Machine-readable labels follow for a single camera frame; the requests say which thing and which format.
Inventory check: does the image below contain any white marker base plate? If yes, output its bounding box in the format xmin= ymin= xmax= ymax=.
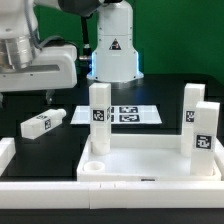
xmin=71 ymin=105 xmax=162 ymax=125

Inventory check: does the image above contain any white desk tabletop tray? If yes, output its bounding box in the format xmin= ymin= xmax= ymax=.
xmin=76 ymin=134 xmax=222 ymax=182

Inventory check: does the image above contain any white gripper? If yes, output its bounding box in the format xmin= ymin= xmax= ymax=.
xmin=0 ymin=45 xmax=77 ymax=104

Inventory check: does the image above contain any white L-shaped fence wall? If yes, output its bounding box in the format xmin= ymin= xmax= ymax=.
xmin=0 ymin=143 xmax=224 ymax=209

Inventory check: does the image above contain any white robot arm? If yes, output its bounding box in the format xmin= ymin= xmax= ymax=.
xmin=0 ymin=0 xmax=143 ymax=99

